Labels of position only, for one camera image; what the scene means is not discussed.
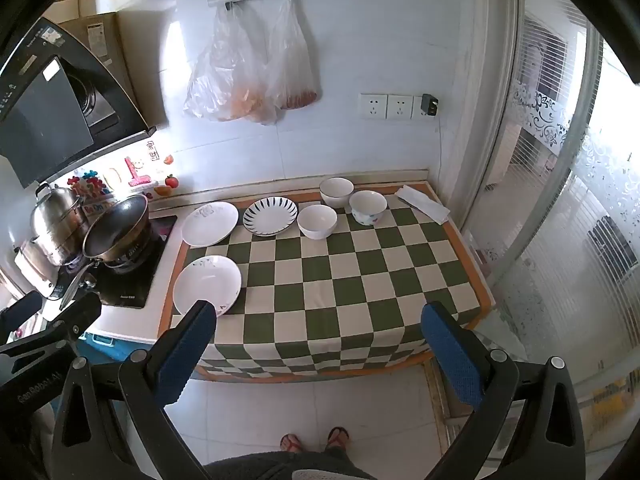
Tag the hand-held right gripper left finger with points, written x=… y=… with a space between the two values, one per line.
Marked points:
x=186 y=355

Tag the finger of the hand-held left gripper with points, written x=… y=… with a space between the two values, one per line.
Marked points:
x=75 y=317
x=22 y=308

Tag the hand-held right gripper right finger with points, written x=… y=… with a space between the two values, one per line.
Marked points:
x=452 y=360

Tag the white plate with small print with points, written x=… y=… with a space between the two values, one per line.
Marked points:
x=206 y=280
x=210 y=223

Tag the white plate with dark stripes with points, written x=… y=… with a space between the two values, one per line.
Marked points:
x=270 y=216

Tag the light blue bowl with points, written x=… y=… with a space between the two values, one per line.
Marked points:
x=368 y=205

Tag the blue plastic container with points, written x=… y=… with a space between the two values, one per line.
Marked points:
x=107 y=342

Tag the black gas stove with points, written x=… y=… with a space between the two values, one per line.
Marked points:
x=130 y=285

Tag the stainless steel pot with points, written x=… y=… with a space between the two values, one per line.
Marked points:
x=55 y=225

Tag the dark wok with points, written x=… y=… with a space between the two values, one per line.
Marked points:
x=117 y=225

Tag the green checkered tablecloth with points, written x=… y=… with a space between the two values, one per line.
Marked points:
x=350 y=285

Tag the colourful flower stickers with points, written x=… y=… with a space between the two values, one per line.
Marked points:
x=87 y=185

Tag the person's grey clothing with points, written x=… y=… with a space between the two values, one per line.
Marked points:
x=260 y=467

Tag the person's left foot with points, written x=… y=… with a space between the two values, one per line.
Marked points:
x=291 y=442

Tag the folded white paper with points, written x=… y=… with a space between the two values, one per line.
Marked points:
x=422 y=203

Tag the red apple decoration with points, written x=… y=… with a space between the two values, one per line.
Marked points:
x=171 y=181

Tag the frosted sliding glass door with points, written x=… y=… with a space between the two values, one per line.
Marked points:
x=550 y=210

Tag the black range hood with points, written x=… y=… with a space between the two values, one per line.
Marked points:
x=50 y=110

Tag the white bowl with thin rim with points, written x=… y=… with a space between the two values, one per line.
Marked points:
x=336 y=191

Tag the black plug adapter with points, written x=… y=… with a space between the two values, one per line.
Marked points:
x=430 y=104

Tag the clear plastic bag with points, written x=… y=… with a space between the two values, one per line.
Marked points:
x=292 y=70
x=230 y=80

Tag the brown cardboard box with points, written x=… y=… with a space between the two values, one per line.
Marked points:
x=92 y=35

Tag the pink wall sticker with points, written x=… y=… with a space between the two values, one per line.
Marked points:
x=136 y=172

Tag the white wall socket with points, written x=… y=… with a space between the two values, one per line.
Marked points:
x=373 y=106
x=417 y=110
x=400 y=107

